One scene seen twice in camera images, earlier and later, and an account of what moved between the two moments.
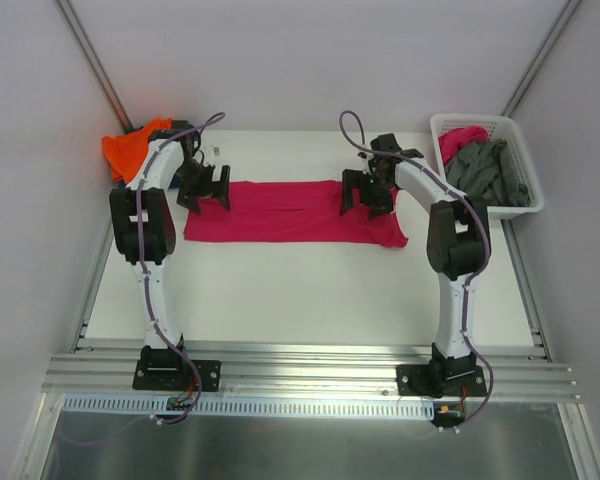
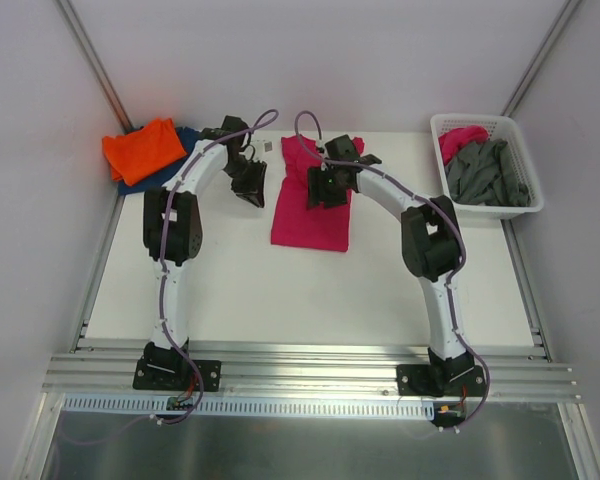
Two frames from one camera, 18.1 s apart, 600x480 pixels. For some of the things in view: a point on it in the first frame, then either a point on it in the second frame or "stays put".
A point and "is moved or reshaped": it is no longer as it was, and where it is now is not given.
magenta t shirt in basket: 453,140 stays put
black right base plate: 440,380 stays put
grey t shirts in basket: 484,171 stays put
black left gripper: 203,183 -> 249,176
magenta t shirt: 292,212 is moved or reshaped
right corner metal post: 547,45 stays put
